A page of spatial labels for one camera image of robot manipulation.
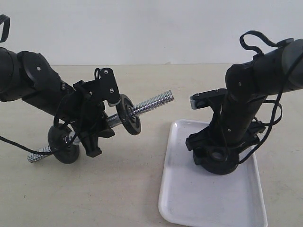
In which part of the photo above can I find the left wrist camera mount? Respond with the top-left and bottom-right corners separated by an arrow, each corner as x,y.
93,68 -> 120,107

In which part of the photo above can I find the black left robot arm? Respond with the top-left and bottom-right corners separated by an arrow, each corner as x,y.
0,48 -> 120,157

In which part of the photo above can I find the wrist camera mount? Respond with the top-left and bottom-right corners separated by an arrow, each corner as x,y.
93,68 -> 120,107
190,88 -> 227,111

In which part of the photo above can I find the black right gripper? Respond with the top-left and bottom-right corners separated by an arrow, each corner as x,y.
186,106 -> 265,151

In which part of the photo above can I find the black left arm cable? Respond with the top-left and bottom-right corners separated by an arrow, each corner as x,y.
0,89 -> 95,154

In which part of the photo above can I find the white plastic tray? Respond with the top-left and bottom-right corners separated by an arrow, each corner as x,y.
158,119 -> 268,227

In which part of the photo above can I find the black weight plate left end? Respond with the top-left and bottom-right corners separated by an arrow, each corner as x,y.
48,126 -> 80,164

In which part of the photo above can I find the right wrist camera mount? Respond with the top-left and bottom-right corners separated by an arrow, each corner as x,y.
190,88 -> 227,111

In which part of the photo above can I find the black weight plate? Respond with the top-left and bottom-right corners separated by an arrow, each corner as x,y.
193,146 -> 239,175
116,94 -> 141,135

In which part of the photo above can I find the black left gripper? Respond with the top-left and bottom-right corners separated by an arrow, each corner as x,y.
55,80 -> 115,157

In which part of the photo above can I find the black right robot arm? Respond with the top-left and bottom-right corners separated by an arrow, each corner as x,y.
186,38 -> 303,151

